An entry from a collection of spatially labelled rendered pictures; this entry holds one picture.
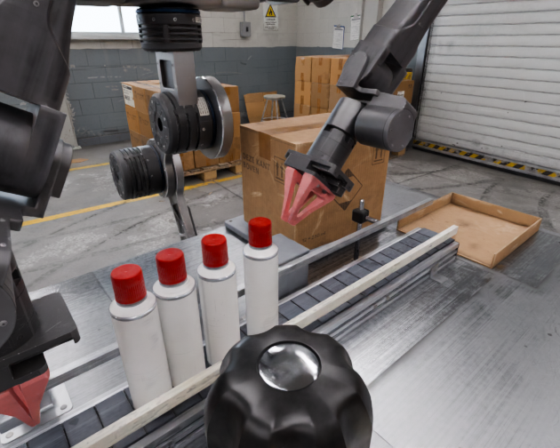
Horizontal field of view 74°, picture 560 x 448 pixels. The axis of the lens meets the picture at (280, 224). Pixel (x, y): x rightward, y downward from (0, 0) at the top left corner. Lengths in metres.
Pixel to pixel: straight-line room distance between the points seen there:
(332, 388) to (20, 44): 0.26
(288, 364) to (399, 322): 0.60
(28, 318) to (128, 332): 0.14
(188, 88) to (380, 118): 0.51
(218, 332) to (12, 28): 0.40
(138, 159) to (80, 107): 4.45
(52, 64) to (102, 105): 5.56
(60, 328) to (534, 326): 0.77
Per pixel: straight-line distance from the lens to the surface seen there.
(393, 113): 0.53
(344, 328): 0.70
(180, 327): 0.49
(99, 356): 0.54
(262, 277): 0.54
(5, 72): 0.29
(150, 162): 1.38
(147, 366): 0.50
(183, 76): 0.90
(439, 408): 0.65
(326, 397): 0.18
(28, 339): 0.35
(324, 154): 0.55
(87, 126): 5.85
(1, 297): 0.24
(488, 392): 0.70
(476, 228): 1.19
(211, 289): 0.50
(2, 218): 0.28
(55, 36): 0.29
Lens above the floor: 1.31
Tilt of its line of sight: 26 degrees down
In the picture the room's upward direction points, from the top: straight up
